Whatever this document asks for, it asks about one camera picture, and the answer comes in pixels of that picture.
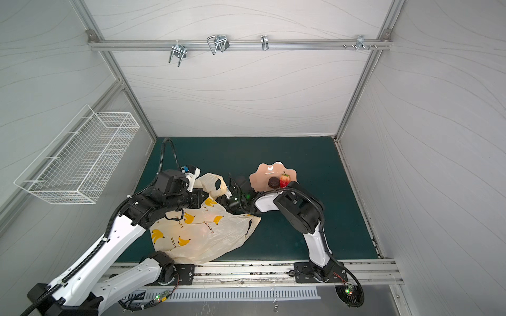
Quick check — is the pink wavy fruit plate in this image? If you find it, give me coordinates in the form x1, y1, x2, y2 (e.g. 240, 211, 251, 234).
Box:
249, 162, 297, 192

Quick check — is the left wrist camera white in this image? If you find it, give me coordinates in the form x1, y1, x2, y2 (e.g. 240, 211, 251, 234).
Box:
181, 165, 200, 192

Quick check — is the metal ring clamp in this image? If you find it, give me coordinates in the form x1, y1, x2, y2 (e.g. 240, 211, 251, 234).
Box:
260, 35, 269, 51

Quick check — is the metal hook clamp left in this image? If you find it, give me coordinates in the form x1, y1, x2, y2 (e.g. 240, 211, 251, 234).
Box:
168, 43, 187, 67

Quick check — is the metal hook clamp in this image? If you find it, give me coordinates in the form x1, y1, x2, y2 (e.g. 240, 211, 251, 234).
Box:
168, 43, 187, 67
207, 35, 230, 55

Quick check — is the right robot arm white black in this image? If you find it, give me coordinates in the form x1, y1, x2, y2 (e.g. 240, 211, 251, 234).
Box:
217, 179, 347, 283

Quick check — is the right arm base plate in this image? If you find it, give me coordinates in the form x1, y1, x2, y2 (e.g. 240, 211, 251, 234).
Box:
288, 261, 348, 284

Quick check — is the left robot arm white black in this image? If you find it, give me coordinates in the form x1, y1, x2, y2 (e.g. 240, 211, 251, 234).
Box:
23, 165, 209, 315

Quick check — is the metal bracket clamp right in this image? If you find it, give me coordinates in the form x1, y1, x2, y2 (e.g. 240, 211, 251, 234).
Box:
343, 35, 378, 51

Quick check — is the white wire basket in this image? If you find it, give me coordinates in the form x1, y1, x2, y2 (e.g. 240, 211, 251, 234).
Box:
13, 105, 140, 205

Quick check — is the green table mat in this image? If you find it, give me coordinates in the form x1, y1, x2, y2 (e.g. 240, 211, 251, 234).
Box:
108, 136, 380, 262

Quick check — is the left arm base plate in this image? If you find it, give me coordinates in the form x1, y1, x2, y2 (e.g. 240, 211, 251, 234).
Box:
155, 264, 196, 286

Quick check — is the dark purple plum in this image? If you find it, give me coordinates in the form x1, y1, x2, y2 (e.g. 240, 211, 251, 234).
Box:
267, 176, 281, 189

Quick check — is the right base cable coil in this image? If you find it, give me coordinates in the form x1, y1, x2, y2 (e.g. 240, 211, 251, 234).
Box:
335, 262, 365, 308

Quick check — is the cream banana print plastic bag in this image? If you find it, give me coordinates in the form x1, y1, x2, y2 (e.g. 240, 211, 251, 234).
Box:
150, 173, 261, 265

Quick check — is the metal hook clamp middle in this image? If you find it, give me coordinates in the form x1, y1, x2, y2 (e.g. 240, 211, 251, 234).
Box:
207, 35, 230, 55

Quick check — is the left base cable bundle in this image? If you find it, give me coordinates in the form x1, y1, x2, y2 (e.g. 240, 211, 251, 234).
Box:
116, 276, 181, 312

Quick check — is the aluminium crossbar rail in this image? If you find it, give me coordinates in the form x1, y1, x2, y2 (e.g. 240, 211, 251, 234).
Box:
88, 38, 393, 51

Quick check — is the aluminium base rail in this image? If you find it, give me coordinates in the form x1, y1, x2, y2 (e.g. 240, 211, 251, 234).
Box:
180, 259, 404, 288

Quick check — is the red apple right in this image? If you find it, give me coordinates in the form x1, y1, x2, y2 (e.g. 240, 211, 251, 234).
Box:
279, 171, 291, 188

